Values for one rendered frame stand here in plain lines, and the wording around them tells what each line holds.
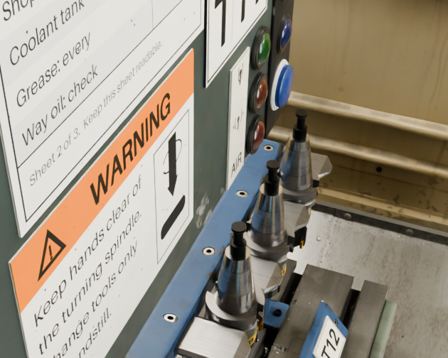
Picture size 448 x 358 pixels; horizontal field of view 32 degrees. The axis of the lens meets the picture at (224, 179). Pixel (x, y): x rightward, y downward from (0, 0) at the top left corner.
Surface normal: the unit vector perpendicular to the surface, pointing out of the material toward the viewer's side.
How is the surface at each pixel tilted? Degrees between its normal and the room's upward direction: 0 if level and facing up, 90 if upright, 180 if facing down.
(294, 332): 0
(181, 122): 90
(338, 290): 0
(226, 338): 0
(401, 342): 24
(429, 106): 90
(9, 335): 90
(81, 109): 90
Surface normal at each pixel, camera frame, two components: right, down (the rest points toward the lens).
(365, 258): -0.12, -0.48
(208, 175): 0.94, 0.24
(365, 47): -0.36, 0.57
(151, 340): 0.03, -0.79
